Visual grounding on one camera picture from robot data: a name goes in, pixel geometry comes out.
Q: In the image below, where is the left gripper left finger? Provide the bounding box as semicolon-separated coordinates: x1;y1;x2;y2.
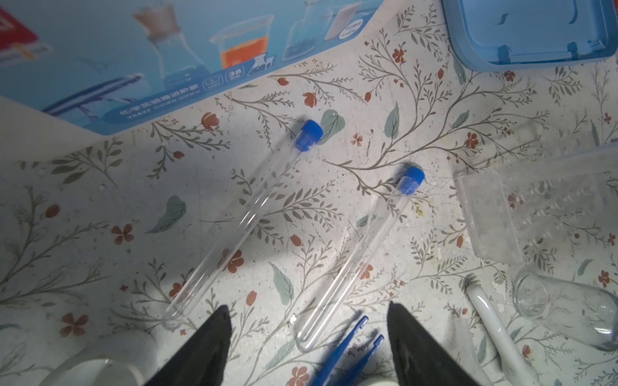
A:
146;305;233;386

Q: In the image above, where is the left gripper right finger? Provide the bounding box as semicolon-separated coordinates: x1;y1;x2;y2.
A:
387;302;477;386

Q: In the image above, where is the blue capped test tube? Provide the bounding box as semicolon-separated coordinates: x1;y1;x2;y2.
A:
296;164;425;352
162;120;323;331

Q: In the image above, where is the clear test tube rack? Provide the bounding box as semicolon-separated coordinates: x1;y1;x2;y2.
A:
454;122;617;265

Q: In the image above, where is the small white ceramic crucible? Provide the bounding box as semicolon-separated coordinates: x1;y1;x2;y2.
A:
40;330;157;385

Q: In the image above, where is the white ceramic pestle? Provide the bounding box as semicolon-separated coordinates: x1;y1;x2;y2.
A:
466;285;540;385

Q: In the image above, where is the small clear glass beaker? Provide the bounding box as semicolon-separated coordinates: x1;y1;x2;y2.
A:
513;270;617;352

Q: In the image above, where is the white plastic storage box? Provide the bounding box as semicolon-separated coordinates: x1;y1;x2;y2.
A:
1;1;389;161

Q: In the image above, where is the blue plastic box lid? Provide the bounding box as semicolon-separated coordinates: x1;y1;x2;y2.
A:
442;0;617;72

